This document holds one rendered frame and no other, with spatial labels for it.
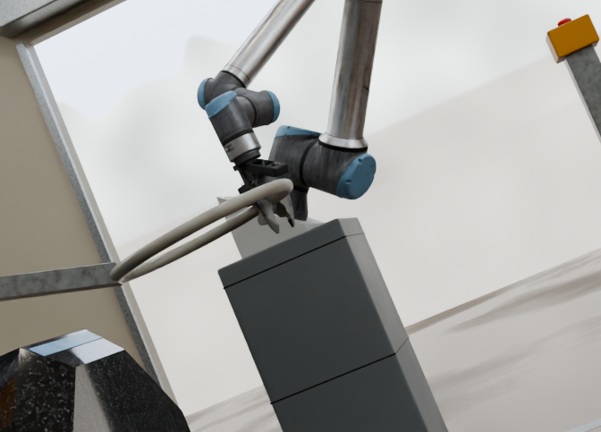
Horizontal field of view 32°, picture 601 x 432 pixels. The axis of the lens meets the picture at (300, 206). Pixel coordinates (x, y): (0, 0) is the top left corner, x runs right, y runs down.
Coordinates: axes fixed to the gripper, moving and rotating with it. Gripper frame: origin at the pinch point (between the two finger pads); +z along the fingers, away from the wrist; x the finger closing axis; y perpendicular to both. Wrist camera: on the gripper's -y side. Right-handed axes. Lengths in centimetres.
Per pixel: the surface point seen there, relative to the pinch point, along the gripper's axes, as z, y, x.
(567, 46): -11, -42, -80
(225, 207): -6.1, -23.4, 30.0
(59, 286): -8, 13, 56
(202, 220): -5.7, -21.0, 35.3
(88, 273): -8, 9, 50
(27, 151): -165, 470, -174
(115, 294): -44, 453, -181
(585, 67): -4, -42, -82
